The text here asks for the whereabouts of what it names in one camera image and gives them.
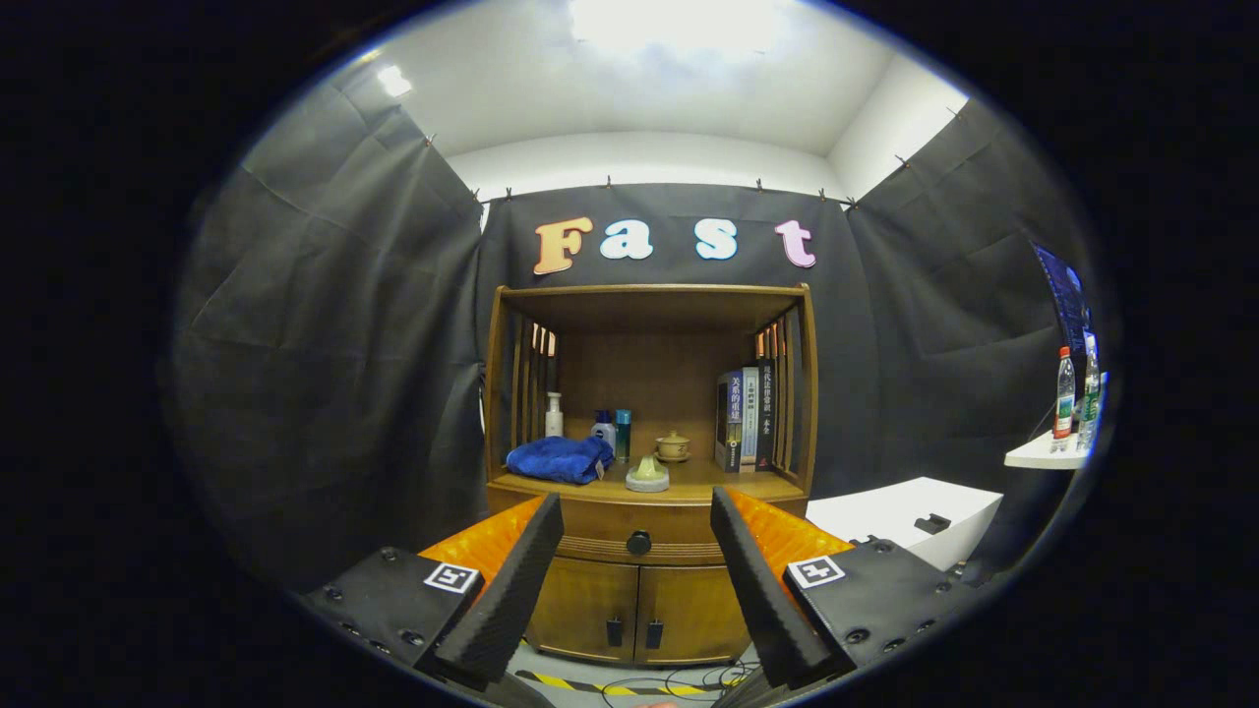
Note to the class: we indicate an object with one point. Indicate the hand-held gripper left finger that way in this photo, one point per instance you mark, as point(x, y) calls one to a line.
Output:
point(516, 580)

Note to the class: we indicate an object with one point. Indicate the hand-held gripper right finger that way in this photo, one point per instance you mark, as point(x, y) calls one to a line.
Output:
point(752, 580)

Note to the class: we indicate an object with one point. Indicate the wooden cabinet door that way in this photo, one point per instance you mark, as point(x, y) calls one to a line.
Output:
point(689, 615)
point(580, 605)

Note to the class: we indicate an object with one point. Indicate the wooden countertop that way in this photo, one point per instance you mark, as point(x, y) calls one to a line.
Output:
point(728, 482)

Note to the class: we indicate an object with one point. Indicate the wooden cabinet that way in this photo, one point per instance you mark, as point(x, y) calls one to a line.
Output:
point(649, 374)

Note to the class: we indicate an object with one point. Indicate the yellow black floor tape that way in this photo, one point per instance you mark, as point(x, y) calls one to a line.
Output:
point(551, 680)

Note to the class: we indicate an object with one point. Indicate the blue towel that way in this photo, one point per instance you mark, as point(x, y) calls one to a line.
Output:
point(559, 459)

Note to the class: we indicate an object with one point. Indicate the white storage unit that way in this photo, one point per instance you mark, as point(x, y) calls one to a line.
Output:
point(885, 511)

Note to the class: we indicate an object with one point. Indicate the beige lidded teacup with saucer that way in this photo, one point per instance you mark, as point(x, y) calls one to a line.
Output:
point(674, 447)

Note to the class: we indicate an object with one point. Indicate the blue spine book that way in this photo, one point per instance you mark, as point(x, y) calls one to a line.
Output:
point(730, 423)

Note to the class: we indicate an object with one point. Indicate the white pump bottle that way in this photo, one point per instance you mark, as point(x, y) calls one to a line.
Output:
point(554, 423)

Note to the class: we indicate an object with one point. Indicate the pale spine book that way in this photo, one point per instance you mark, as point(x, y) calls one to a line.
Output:
point(749, 413)

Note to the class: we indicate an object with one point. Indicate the white lotion bottle blue cap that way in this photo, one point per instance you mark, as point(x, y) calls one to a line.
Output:
point(606, 433)

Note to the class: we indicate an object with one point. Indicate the teal bottle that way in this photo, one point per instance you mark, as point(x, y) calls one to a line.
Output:
point(623, 433)

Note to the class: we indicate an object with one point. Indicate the white shelf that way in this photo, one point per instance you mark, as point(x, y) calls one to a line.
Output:
point(1043, 455)

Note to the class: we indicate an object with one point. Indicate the green label water bottle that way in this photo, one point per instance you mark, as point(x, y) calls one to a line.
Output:
point(1090, 403)

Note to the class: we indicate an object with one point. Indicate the dark blue screen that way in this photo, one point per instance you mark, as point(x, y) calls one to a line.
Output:
point(1067, 295)

